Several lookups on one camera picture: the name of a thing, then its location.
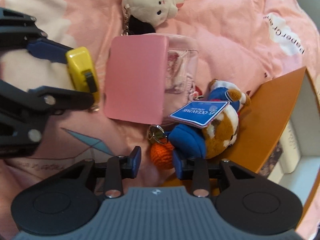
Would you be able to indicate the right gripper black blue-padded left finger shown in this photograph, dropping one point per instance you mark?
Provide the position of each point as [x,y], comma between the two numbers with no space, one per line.
[113,172]

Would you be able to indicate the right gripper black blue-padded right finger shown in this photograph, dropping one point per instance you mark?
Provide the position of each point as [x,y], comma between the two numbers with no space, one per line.
[201,171]

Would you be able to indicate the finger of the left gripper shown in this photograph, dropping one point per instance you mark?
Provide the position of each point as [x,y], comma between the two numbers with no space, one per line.
[64,99]
[43,48]

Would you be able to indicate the sailor bear plush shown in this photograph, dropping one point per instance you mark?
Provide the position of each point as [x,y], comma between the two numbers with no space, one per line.
[221,132]

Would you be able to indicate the yellow tape measure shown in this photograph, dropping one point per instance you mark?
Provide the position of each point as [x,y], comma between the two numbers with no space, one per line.
[83,74]

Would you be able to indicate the orange knitted keychain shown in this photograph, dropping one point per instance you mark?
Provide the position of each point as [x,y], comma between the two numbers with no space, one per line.
[161,148]

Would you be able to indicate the pink notebook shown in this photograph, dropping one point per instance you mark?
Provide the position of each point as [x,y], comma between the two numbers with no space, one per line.
[135,78]

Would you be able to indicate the white black-eared plush keychain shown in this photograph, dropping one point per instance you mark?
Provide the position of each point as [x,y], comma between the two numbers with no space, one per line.
[143,16]

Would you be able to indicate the blue paper hang tag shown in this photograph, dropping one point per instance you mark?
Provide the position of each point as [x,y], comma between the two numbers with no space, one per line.
[199,113]

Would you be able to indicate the illustrated card pack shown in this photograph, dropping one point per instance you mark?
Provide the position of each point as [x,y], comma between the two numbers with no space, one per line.
[273,159]

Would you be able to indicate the white long box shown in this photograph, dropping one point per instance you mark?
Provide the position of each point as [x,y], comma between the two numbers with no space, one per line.
[291,154]

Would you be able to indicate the orange storage box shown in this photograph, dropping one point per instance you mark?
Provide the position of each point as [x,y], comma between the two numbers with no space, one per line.
[254,208]

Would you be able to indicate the pink cloud-print duvet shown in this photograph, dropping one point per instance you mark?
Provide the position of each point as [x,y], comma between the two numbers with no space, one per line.
[246,42]

